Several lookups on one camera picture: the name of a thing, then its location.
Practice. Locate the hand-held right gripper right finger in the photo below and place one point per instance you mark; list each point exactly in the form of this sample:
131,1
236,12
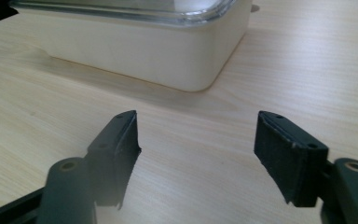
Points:
292,165

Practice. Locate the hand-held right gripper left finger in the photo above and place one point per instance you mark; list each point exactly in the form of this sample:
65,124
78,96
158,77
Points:
112,158

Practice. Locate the cream plastic box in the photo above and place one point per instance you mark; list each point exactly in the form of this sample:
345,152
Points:
143,46

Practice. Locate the clear plastic lid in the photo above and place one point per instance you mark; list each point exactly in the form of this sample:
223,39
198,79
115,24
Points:
130,9

